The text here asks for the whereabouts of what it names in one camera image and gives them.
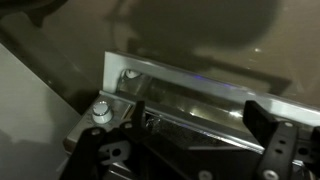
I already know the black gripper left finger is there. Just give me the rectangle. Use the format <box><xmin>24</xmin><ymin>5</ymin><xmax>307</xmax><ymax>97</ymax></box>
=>
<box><xmin>61</xmin><ymin>99</ymin><xmax>214</xmax><ymax>180</ymax></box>

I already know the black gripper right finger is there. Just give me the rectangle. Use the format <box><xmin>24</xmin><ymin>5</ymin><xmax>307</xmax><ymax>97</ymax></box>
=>
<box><xmin>242</xmin><ymin>99</ymin><xmax>320</xmax><ymax>180</ymax></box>

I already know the toaster oven glass door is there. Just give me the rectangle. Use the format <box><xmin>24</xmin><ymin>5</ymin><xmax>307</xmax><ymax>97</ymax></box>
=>
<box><xmin>101</xmin><ymin>49</ymin><xmax>320</xmax><ymax>161</ymax></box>

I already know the silver oven knob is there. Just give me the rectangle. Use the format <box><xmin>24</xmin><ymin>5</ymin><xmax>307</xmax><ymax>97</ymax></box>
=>
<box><xmin>91</xmin><ymin>100</ymin><xmax>115</xmax><ymax>126</ymax></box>

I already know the foil-lined oven tray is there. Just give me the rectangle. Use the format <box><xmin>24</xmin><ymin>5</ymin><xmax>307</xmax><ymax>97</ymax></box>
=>
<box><xmin>144</xmin><ymin>113</ymin><xmax>241</xmax><ymax>153</ymax></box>

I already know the stainless toaster oven body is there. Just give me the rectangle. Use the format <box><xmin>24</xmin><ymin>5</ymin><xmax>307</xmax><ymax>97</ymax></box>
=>
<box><xmin>62</xmin><ymin>92</ymin><xmax>320</xmax><ymax>180</ymax></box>

